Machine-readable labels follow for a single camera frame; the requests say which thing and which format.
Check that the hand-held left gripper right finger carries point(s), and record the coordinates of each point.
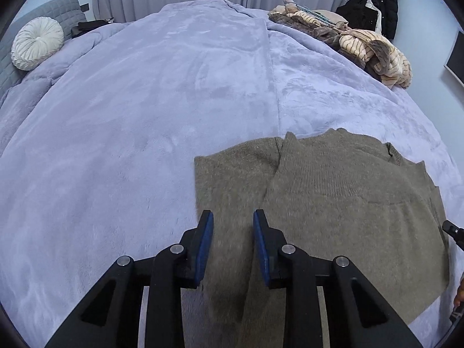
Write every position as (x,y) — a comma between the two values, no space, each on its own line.
(261,246)

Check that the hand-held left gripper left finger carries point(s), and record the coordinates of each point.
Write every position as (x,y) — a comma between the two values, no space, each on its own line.
(203,246)

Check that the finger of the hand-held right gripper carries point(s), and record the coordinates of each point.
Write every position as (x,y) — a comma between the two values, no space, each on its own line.
(455,234)

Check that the olive brown knit sweater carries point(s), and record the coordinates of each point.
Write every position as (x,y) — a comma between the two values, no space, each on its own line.
(344,203)

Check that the lavender plush blanket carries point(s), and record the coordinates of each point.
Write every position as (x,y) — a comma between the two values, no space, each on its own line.
(145,116)

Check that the cream striped fuzzy garment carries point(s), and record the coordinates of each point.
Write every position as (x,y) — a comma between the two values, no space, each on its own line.
(380,56)

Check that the black hanging jacket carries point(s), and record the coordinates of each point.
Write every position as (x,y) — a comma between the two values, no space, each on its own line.
(377,7)

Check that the beige folded cloth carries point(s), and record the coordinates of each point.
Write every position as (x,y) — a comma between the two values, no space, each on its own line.
(311,11)

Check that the round white pleated pillow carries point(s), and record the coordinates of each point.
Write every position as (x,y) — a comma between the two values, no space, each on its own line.
(38,43)

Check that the grey quilted headboard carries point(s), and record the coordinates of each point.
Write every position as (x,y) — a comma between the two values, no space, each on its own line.
(54,9)

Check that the black wall screen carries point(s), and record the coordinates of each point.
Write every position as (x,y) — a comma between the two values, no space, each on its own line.
(457,60)

